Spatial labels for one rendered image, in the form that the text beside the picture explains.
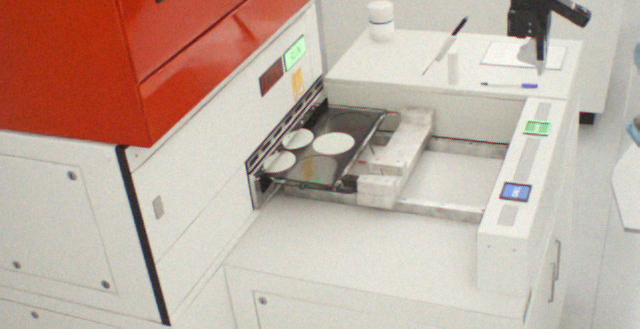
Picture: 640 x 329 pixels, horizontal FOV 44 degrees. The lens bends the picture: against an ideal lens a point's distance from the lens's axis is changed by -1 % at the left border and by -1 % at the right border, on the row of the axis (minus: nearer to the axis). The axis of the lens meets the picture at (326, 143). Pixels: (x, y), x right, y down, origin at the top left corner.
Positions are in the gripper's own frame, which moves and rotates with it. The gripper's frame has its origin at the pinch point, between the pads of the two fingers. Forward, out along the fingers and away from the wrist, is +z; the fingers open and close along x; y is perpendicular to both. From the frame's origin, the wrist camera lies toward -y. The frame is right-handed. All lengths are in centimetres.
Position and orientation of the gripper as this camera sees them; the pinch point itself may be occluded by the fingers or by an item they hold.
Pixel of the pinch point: (543, 69)
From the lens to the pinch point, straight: 175.9
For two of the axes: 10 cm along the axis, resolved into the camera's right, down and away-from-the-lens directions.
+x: -3.7, 5.0, -7.9
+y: -9.2, -1.1, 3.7
